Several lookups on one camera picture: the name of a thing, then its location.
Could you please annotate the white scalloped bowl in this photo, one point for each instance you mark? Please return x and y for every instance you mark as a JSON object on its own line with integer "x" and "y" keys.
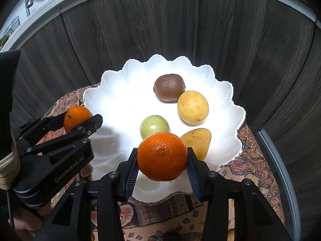
{"x": 117, "y": 100}

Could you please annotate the green round fruit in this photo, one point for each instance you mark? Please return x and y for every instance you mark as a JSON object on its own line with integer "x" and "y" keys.
{"x": 153, "y": 126}

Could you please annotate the person's left hand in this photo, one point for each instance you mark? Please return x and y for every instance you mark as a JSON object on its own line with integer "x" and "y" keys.
{"x": 27, "y": 219}

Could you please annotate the brown kiwi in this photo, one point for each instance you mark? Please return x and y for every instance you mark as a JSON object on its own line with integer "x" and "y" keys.
{"x": 169, "y": 87}

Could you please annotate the chrome kitchen faucet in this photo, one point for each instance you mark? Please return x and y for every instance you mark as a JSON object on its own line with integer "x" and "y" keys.
{"x": 28, "y": 2}

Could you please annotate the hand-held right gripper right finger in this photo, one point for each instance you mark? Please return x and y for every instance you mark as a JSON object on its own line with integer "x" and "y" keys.
{"x": 193, "y": 179}

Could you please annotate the dark wood kitchen cabinet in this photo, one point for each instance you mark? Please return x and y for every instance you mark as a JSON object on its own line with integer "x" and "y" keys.
{"x": 160, "y": 25}

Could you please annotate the orange tangerine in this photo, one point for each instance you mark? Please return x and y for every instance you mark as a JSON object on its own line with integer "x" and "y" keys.
{"x": 76, "y": 116}
{"x": 162, "y": 157}

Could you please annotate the patterned tablecloth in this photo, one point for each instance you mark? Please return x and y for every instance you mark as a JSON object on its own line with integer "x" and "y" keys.
{"x": 250, "y": 170}

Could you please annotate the white kitchen counter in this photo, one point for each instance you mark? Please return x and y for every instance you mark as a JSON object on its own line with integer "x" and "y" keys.
{"x": 50, "y": 7}

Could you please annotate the yellow lemon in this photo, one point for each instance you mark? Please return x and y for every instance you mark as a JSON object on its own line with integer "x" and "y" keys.
{"x": 193, "y": 106}

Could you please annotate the yellow mango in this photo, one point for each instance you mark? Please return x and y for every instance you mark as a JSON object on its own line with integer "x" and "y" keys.
{"x": 199, "y": 141}

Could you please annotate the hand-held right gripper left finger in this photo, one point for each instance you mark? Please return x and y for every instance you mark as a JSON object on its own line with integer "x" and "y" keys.
{"x": 131, "y": 178}

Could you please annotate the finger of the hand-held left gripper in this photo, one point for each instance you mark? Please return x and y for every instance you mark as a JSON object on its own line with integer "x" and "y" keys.
{"x": 37, "y": 128}
{"x": 80, "y": 131}

